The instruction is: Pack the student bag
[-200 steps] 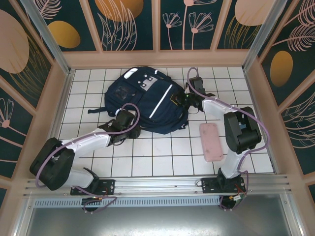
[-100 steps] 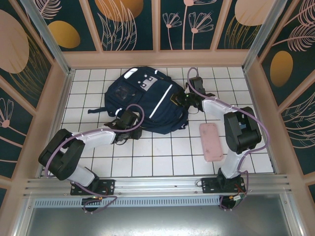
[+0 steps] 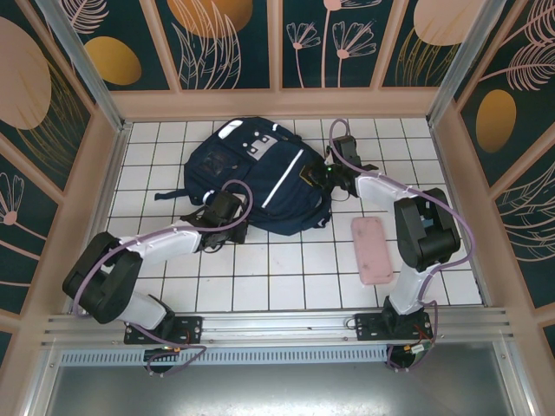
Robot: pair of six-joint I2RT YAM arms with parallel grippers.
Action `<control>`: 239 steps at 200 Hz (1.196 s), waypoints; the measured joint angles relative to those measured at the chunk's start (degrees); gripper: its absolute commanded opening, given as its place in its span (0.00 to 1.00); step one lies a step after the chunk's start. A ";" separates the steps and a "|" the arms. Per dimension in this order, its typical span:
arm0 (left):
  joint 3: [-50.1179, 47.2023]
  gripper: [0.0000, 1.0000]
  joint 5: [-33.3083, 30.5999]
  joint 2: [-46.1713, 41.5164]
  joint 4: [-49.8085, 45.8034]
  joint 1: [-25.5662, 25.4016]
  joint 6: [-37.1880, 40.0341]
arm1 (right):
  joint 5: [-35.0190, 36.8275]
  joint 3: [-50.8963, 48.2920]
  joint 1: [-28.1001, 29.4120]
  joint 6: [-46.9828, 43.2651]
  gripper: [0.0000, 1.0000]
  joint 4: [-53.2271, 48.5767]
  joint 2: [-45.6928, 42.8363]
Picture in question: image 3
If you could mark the navy blue backpack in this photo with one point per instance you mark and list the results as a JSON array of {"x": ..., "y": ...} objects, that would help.
[{"x": 260, "y": 173}]

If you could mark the pink pencil case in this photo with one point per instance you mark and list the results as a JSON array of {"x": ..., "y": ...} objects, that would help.
[{"x": 370, "y": 251}]

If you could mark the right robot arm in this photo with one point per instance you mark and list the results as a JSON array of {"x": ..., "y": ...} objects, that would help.
[{"x": 377, "y": 190}]

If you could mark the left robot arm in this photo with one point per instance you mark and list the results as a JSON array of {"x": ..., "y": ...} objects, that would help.
[{"x": 165, "y": 240}]

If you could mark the grey metal sheet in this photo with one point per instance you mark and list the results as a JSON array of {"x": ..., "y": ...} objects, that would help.
[{"x": 277, "y": 390}]

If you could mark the aluminium side rail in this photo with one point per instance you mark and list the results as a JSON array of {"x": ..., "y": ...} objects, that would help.
[
  {"x": 438, "y": 141},
  {"x": 113, "y": 167}
]

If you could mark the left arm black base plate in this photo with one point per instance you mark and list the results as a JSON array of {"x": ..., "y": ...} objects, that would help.
[{"x": 186, "y": 327}]

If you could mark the aluminium mounting rail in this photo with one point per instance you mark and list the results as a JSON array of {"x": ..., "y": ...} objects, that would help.
[{"x": 277, "y": 323}]

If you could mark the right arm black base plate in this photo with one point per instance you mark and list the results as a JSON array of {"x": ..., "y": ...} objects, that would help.
[{"x": 373, "y": 327}]

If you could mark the aluminium corner post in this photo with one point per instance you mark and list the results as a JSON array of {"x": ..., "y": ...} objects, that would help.
[
  {"x": 455, "y": 69},
  {"x": 93, "y": 82}
]

